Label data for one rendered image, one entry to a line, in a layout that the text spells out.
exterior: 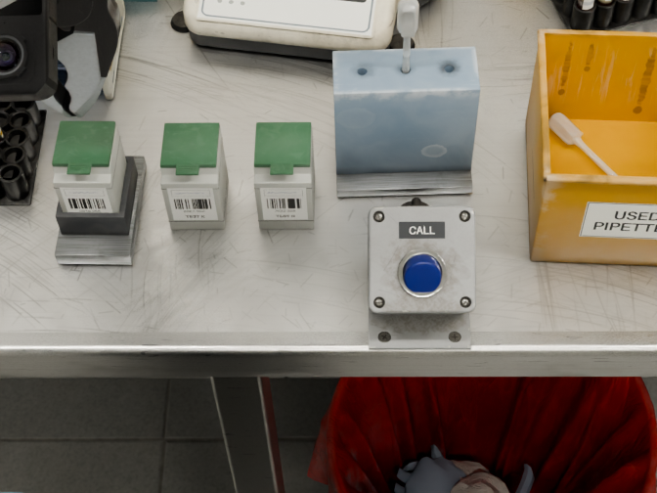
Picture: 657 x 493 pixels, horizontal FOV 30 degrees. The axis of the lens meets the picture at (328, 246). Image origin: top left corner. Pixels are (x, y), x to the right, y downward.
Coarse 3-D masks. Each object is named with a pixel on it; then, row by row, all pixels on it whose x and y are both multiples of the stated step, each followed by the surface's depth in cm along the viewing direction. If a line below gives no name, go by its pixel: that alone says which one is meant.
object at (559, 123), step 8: (560, 112) 92; (552, 120) 92; (560, 120) 92; (568, 120) 92; (552, 128) 92; (560, 128) 91; (568, 128) 91; (576, 128) 91; (560, 136) 92; (568, 136) 91; (576, 136) 91; (568, 144) 91
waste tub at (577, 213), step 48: (576, 48) 87; (624, 48) 87; (576, 96) 91; (624, 96) 91; (528, 144) 91; (624, 144) 92; (528, 192) 90; (576, 192) 80; (624, 192) 80; (576, 240) 85; (624, 240) 84
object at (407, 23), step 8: (400, 0) 80; (408, 0) 79; (416, 0) 80; (400, 8) 79; (408, 8) 79; (416, 8) 79; (400, 16) 80; (408, 16) 79; (416, 16) 80; (400, 24) 80; (408, 24) 80; (416, 24) 80; (400, 32) 81; (408, 32) 81
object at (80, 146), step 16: (64, 128) 85; (80, 128) 85; (96, 128) 85; (112, 128) 85; (64, 144) 84; (80, 144) 84; (96, 144) 84; (64, 160) 83; (80, 160) 83; (96, 160) 83
